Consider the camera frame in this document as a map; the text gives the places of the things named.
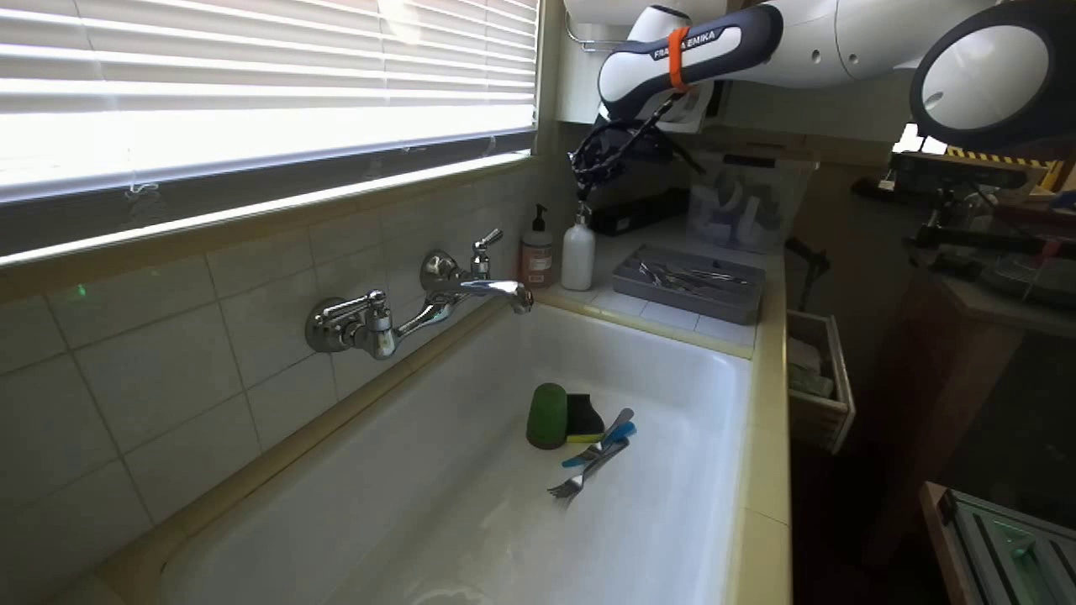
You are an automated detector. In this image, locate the white window blind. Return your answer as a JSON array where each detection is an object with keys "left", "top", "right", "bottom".
[{"left": 0, "top": 0, "right": 543, "bottom": 206}]

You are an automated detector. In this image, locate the white pump bottle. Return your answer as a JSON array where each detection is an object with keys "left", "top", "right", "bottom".
[{"left": 558, "top": 206, "right": 598, "bottom": 297}]

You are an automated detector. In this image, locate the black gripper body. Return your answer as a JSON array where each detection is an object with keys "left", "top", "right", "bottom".
[{"left": 575, "top": 102, "right": 678, "bottom": 187}]

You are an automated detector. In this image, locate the cluttered dark workbench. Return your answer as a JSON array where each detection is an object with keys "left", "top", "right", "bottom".
[{"left": 852, "top": 112, "right": 1076, "bottom": 339}]

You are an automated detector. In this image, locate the white sink basin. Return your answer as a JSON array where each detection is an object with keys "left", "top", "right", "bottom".
[{"left": 163, "top": 298, "right": 756, "bottom": 605}]

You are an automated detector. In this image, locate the grey cutlery tray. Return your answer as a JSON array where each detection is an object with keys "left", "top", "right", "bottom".
[{"left": 611, "top": 241, "right": 770, "bottom": 328}]

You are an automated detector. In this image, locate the amber pump bottle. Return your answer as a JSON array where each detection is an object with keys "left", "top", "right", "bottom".
[{"left": 518, "top": 203, "right": 558, "bottom": 292}]

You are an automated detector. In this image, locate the black and yellow sponge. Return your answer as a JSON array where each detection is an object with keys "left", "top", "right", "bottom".
[{"left": 563, "top": 390, "right": 610, "bottom": 444}]

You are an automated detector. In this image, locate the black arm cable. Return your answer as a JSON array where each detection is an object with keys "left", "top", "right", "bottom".
[{"left": 567, "top": 95, "right": 686, "bottom": 213}]

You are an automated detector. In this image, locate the chrome wall faucet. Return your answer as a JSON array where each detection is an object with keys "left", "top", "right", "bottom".
[{"left": 302, "top": 225, "right": 538, "bottom": 363}]

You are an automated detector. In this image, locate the clear plastic dish container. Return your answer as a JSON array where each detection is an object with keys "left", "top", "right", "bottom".
[{"left": 686, "top": 153, "right": 790, "bottom": 253}]

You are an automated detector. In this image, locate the silver fork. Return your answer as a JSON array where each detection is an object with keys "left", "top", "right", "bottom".
[{"left": 545, "top": 436, "right": 632, "bottom": 505}]

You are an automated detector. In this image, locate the green plastic cup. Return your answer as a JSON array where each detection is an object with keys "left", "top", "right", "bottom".
[{"left": 526, "top": 381, "right": 571, "bottom": 453}]

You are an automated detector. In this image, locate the open white drawer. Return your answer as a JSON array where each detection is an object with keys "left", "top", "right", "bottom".
[{"left": 786, "top": 309, "right": 859, "bottom": 457}]

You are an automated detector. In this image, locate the blue handled utensil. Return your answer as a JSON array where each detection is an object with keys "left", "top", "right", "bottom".
[{"left": 558, "top": 404, "right": 639, "bottom": 470}]

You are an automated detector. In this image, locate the black countertop appliance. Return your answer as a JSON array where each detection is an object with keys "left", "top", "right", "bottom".
[{"left": 588, "top": 177, "right": 693, "bottom": 234}]

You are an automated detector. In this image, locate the green metal cart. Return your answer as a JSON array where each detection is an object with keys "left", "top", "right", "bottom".
[{"left": 918, "top": 482, "right": 1076, "bottom": 605}]

